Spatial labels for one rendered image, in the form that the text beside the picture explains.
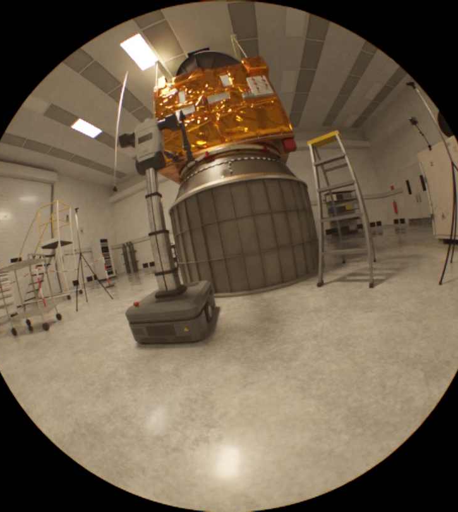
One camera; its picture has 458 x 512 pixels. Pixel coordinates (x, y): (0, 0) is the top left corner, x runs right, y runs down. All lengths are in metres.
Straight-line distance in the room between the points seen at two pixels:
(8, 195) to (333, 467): 8.67
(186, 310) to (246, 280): 0.95
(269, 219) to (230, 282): 0.76
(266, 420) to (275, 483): 0.23
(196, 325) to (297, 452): 0.81
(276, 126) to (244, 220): 1.37
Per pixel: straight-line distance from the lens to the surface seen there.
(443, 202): 3.44
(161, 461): 0.65
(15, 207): 8.22
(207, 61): 4.17
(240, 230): 1.75
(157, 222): 1.28
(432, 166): 3.53
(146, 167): 1.45
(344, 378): 0.75
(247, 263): 1.76
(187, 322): 1.02
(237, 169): 1.99
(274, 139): 2.42
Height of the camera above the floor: 0.55
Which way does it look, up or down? 4 degrees down
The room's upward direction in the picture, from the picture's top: 11 degrees counter-clockwise
